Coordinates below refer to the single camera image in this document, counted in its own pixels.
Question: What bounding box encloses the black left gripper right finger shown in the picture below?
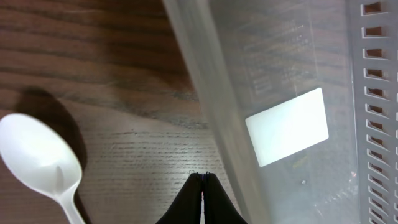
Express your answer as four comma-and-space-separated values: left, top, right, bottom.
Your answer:
203, 172, 247, 224

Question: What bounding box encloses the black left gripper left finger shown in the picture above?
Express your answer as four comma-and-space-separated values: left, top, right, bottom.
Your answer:
156, 173, 202, 224

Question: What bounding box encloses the white plastic spoon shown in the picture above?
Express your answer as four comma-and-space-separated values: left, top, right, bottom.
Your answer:
1, 113, 85, 224

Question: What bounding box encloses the white label sticker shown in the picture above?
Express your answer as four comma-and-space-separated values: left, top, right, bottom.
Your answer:
245, 88, 329, 167

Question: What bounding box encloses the clear perforated plastic basket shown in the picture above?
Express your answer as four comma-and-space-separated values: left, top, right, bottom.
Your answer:
164, 0, 397, 223

